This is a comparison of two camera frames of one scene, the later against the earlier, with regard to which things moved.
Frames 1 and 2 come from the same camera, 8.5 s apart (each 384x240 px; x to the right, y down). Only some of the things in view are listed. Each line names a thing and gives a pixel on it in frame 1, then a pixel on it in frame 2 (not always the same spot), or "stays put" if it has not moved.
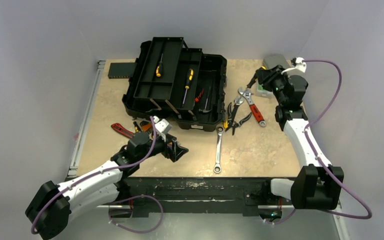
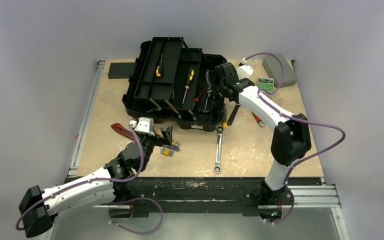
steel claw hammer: [205, 110] stays put
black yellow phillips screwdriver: [187, 86] stays put
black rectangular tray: [121, 70] stays put
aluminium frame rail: [72, 171] stays put
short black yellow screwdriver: [159, 69] stays put
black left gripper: [176, 150] to [159, 141]
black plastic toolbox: [178, 84] stays put
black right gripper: [264, 76] to [220, 79]
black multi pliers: [233, 124] to [210, 89]
